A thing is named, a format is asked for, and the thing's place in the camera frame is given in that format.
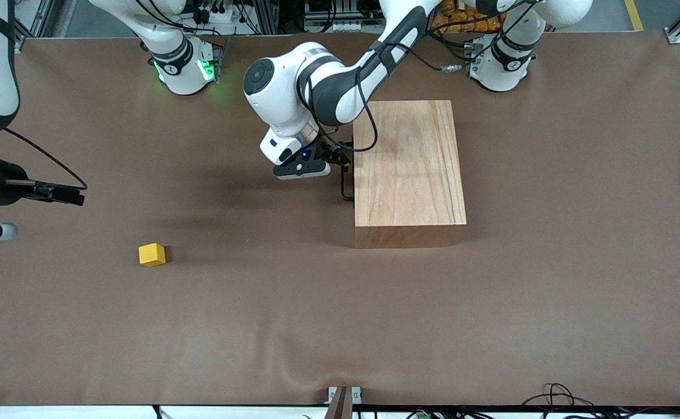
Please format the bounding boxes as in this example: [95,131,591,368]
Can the brown table mat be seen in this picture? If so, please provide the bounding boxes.
[0,32,680,408]

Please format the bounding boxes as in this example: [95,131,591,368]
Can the long white socket strip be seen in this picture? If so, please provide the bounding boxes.
[305,20,390,33]

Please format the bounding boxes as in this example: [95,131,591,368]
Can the pile of orange round items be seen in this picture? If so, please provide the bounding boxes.
[431,0,504,34]

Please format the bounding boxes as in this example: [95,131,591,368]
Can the grey metal clamp bracket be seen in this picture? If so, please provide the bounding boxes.
[327,386,362,405]

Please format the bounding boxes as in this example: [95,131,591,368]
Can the yellow cube block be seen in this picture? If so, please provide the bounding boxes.
[138,243,166,268]

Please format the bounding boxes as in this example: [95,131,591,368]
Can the light wooden cabinet box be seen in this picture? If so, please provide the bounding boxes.
[353,100,467,249]

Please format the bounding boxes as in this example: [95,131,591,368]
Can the white power strip with plugs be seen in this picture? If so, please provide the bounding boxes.
[191,5,241,25]

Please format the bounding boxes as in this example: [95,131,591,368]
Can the black loose cable loops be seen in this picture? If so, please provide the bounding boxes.
[521,382,599,408]

